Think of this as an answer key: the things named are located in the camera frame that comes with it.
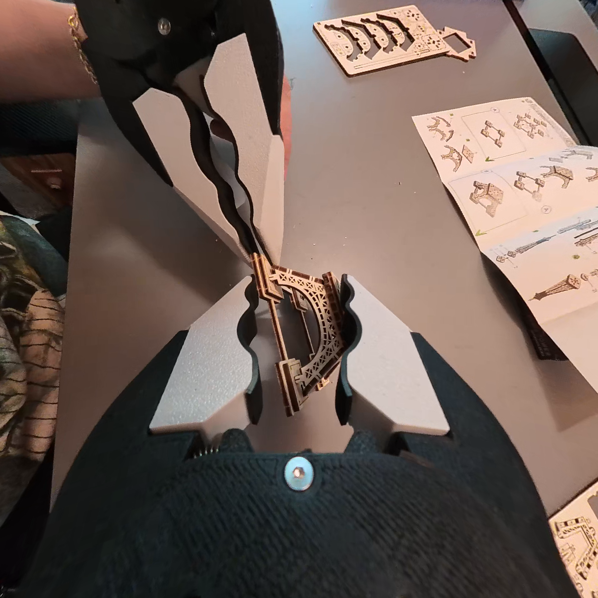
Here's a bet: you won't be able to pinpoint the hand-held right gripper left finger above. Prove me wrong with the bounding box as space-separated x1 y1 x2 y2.
149 276 261 433

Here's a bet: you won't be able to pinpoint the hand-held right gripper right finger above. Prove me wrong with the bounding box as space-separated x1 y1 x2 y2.
335 274 450 436

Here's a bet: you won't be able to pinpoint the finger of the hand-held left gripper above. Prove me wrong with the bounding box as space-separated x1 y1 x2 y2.
132 89 259 266
201 33 286 268

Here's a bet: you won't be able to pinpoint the wooden square base frame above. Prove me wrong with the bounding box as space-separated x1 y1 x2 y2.
251 252 323 416

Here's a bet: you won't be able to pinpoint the grey desk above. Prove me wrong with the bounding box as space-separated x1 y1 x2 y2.
49 0 598 519

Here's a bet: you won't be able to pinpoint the wooden laser-cut parts sheet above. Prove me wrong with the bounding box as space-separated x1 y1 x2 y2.
312 5 477 78

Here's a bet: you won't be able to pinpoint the black chair armrest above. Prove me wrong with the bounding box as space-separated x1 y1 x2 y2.
0 99 80 157

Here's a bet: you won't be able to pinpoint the person's blue jeans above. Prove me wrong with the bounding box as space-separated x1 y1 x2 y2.
35 206 73 290

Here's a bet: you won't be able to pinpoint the printed white T-shirt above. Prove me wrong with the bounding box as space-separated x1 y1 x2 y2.
0 212 66 515

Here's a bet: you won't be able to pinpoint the paper instruction sheet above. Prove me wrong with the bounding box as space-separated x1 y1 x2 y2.
411 97 598 393

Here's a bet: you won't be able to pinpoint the wooden parts sheet with struts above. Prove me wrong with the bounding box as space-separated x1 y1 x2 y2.
548 499 598 598

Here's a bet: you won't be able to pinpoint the grey table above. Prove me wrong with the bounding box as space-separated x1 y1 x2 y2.
505 0 598 145

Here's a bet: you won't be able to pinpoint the gold chain bracelet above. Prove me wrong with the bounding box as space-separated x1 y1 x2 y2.
67 5 99 86

